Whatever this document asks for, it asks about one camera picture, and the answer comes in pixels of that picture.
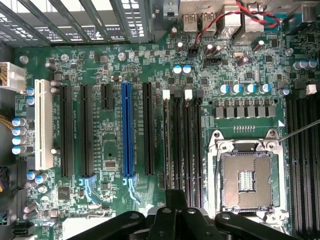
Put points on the white expansion slot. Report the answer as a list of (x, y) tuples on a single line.
[(43, 125)]

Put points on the short black expansion slot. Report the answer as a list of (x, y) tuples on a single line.
[(106, 97)]

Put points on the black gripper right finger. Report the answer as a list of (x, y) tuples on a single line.
[(195, 225)]

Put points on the blue expansion slot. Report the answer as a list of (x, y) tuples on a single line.
[(128, 130)]

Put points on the white power connector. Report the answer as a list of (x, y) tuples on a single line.
[(13, 76)]

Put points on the thin metal locking lever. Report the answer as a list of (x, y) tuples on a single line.
[(300, 131)]

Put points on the silver rear ports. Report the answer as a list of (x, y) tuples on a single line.
[(200, 21)]

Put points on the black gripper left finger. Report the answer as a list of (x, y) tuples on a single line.
[(162, 225)]

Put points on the metal CPU socket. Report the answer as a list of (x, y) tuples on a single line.
[(246, 180)]

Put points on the black RAM slot white latch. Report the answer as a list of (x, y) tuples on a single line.
[(303, 162), (189, 140), (166, 95)]

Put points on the green motherboard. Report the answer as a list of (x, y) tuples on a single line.
[(100, 140)]

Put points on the long black expansion slot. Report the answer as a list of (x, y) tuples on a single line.
[(66, 130), (86, 130), (148, 130)]

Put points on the silver chipset heatsink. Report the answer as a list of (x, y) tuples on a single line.
[(85, 227)]

